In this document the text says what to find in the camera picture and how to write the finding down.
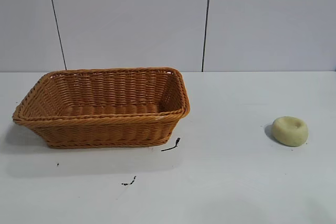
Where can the pale yellow egg yolk pastry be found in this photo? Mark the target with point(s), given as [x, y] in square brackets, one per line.
[288, 131]

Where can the brown woven wicker basket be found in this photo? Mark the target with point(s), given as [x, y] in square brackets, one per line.
[105, 127]

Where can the small black debris bits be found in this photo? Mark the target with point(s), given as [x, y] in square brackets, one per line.
[130, 181]

